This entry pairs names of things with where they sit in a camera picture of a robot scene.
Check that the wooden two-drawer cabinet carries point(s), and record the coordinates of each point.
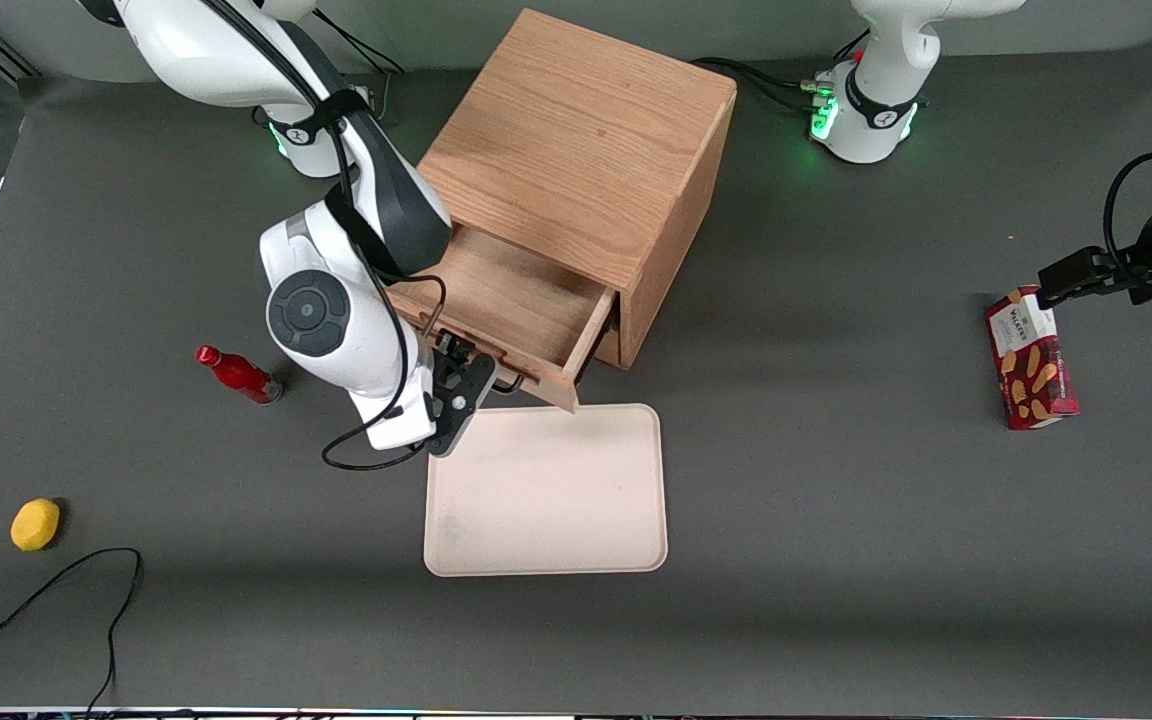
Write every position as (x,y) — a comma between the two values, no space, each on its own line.
(586,130)

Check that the red cookie box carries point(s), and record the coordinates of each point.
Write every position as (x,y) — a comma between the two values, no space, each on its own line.
(1034,370)

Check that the beige plastic tray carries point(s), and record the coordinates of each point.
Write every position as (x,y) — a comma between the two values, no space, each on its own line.
(546,490)

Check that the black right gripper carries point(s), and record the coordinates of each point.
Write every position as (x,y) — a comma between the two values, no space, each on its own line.
(452,350)

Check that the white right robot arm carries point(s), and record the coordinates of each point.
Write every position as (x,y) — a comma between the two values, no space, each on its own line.
(336,340)

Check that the red bottle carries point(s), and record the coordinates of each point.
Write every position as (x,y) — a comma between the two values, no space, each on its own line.
(238,374)

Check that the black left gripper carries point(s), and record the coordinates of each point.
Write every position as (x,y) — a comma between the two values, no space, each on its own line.
(1150,243)

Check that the yellow lemon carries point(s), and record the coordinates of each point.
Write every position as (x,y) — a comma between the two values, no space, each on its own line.
(35,525)

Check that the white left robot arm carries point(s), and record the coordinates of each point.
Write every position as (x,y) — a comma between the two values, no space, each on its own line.
(876,110)

